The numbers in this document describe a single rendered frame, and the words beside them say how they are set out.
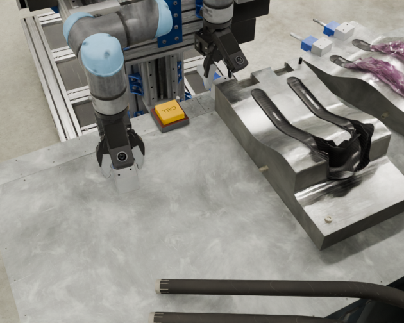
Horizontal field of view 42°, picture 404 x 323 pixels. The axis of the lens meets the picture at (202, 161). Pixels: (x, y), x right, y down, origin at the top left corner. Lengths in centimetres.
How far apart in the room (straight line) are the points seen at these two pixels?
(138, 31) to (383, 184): 64
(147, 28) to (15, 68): 194
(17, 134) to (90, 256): 152
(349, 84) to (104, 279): 82
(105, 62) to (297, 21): 233
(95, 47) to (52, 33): 183
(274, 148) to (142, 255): 38
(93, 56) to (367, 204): 66
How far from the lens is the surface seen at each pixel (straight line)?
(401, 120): 144
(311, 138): 123
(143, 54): 178
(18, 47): 315
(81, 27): 110
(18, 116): 271
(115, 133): 110
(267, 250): 117
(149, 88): 204
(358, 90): 147
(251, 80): 143
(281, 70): 148
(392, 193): 125
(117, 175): 123
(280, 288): 103
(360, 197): 122
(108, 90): 104
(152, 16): 112
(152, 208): 123
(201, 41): 138
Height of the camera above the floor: 179
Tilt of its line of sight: 49 degrees down
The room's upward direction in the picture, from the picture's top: straight up
